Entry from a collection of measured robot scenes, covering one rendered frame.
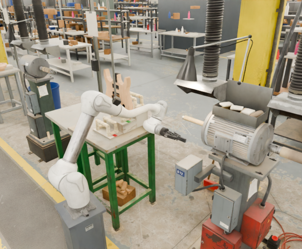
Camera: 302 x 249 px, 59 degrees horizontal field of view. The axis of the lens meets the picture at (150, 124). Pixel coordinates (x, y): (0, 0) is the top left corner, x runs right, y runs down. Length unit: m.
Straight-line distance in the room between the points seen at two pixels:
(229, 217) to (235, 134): 0.53
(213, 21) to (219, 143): 0.72
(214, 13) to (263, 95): 0.55
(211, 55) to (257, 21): 0.85
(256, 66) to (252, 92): 0.87
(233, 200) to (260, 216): 0.23
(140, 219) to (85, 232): 0.95
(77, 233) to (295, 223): 2.10
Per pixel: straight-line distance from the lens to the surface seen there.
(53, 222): 3.02
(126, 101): 2.30
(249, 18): 2.53
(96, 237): 2.12
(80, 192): 1.87
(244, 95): 1.71
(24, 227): 3.09
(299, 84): 1.53
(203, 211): 2.98
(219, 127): 1.65
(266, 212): 1.92
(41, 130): 3.90
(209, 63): 1.75
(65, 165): 1.99
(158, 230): 2.77
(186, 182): 1.65
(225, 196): 1.75
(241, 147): 1.60
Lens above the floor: 2.05
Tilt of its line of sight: 26 degrees down
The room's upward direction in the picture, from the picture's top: 1 degrees counter-clockwise
